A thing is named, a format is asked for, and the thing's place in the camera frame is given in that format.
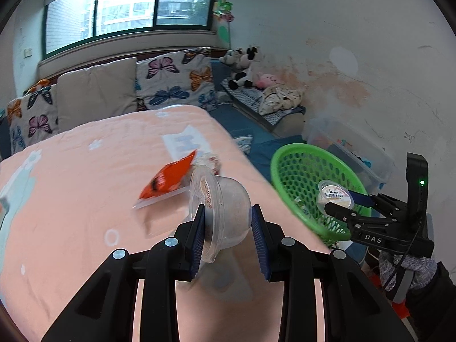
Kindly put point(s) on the clear plastic wrapper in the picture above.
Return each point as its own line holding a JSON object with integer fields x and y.
{"x": 211, "y": 164}

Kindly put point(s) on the butterfly print pillow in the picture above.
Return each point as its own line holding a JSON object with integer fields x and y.
{"x": 171, "y": 78}
{"x": 35, "y": 114}

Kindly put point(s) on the black white plush cow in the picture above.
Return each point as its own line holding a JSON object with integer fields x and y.
{"x": 240, "y": 81}

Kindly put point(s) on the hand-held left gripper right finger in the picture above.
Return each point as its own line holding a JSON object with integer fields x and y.
{"x": 259, "y": 245}

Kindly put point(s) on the black white plush toy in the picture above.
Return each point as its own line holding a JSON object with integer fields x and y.
{"x": 251, "y": 57}
{"x": 231, "y": 57}

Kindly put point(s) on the person's right hand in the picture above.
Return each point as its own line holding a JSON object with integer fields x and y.
{"x": 422, "y": 267}

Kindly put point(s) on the orange snack packet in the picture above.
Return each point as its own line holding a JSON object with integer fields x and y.
{"x": 167, "y": 180}

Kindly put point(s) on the green plastic basket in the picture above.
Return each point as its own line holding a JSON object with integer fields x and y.
{"x": 295, "y": 171}

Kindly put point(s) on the clear plastic storage box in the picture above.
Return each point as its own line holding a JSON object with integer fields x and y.
{"x": 331, "y": 131}

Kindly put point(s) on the spotted cream cloth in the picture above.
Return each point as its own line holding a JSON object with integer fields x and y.
{"x": 281, "y": 98}

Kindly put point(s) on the clear plastic cup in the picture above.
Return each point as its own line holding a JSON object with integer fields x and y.
{"x": 228, "y": 213}

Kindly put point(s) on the white wall socket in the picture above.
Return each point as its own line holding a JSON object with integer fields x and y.
{"x": 27, "y": 52}

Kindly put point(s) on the colourful pinwheel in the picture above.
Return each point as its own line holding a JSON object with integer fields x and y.
{"x": 222, "y": 9}

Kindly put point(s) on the beige cushion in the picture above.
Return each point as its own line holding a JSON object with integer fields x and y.
{"x": 96, "y": 92}

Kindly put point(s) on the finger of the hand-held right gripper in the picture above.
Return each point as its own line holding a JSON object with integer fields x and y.
{"x": 345, "y": 213}
{"x": 361, "y": 199}

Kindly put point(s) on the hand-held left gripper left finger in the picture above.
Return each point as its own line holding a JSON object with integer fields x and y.
{"x": 197, "y": 245}

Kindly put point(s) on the pink plush toy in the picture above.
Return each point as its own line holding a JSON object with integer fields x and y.
{"x": 266, "y": 81}

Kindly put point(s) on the red plastic stool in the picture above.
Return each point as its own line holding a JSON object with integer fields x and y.
{"x": 399, "y": 308}

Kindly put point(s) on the window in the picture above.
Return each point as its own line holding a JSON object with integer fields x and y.
{"x": 124, "y": 7}

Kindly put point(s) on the small lidded jelly cup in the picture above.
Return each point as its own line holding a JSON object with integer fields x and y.
{"x": 333, "y": 194}

